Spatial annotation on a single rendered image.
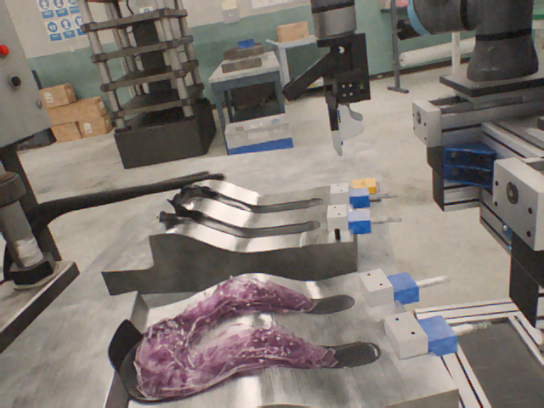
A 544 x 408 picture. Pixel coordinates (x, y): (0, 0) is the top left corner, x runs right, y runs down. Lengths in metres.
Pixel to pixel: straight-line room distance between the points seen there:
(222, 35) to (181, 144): 2.84
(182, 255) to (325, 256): 0.27
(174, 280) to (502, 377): 1.00
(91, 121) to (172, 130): 2.85
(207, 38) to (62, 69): 2.36
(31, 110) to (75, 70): 6.39
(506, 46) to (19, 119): 1.23
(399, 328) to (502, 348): 1.01
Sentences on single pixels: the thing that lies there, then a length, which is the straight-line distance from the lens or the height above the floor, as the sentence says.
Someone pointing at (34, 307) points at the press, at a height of 0.77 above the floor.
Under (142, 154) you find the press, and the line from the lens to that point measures 4.92.
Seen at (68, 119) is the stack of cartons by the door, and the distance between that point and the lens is 7.57.
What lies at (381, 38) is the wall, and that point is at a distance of 7.45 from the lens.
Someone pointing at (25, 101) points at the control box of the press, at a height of 1.16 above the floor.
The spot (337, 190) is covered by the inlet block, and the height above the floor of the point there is 0.92.
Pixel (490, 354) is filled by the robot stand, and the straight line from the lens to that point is 1.55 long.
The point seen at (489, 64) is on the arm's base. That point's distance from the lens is 1.16.
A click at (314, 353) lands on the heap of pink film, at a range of 0.56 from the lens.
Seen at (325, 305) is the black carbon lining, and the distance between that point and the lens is 0.68.
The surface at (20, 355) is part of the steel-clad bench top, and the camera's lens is 0.92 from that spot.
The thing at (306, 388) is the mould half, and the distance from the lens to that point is 0.53.
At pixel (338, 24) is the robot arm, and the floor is 1.23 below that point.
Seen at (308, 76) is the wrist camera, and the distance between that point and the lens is 0.82.
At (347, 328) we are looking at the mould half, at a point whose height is 0.85.
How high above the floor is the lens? 1.26
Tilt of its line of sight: 23 degrees down
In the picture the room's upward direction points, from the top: 11 degrees counter-clockwise
